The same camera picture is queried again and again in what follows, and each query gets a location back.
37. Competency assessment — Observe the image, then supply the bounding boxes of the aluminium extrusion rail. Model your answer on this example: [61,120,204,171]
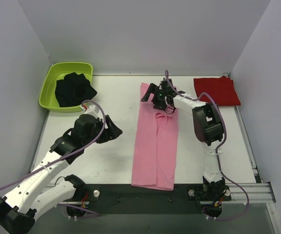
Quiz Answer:
[228,156,277,204]

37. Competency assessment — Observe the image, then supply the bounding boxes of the red t shirt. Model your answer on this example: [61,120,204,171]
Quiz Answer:
[194,77,241,106]

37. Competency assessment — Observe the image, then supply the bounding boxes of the pink t shirt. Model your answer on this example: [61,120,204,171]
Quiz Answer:
[131,81,180,191]

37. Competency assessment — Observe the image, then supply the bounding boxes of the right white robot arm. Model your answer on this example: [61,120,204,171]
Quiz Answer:
[141,78,226,194]

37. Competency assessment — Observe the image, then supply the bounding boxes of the black t shirt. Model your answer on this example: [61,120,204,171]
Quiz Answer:
[55,72,98,107]

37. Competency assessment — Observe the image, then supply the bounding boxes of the green plastic basin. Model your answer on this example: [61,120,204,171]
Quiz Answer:
[39,61,93,113]

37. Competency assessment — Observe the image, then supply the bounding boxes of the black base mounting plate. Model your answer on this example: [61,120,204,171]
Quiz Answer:
[67,184,231,215]

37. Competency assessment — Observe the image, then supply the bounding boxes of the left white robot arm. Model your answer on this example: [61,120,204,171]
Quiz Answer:
[0,114,123,234]

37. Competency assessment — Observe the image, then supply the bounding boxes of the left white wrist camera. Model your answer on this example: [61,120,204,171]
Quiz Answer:
[81,104,100,118]

